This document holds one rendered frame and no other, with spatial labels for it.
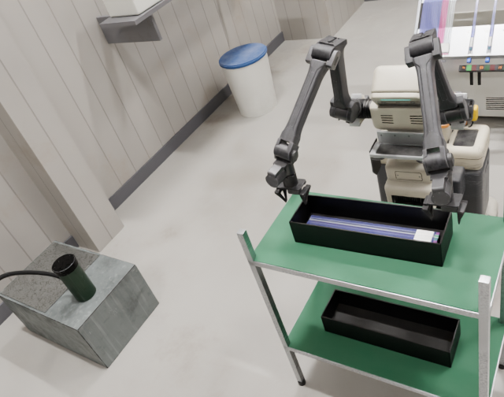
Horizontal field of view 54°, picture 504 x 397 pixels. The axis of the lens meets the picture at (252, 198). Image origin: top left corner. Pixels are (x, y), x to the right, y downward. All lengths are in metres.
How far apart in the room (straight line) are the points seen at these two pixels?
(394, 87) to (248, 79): 2.81
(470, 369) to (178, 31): 3.86
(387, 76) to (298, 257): 0.80
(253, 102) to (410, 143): 2.83
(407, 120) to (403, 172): 0.29
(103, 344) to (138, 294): 0.36
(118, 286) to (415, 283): 1.90
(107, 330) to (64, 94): 1.88
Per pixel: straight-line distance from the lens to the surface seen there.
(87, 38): 4.29
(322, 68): 1.85
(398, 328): 2.42
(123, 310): 3.22
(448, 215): 1.90
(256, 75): 4.77
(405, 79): 2.10
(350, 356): 2.37
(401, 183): 2.43
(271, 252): 2.02
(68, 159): 3.82
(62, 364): 3.52
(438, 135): 1.64
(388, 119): 2.24
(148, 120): 4.69
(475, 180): 2.68
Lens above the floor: 2.33
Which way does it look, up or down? 37 degrees down
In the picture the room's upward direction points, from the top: 20 degrees counter-clockwise
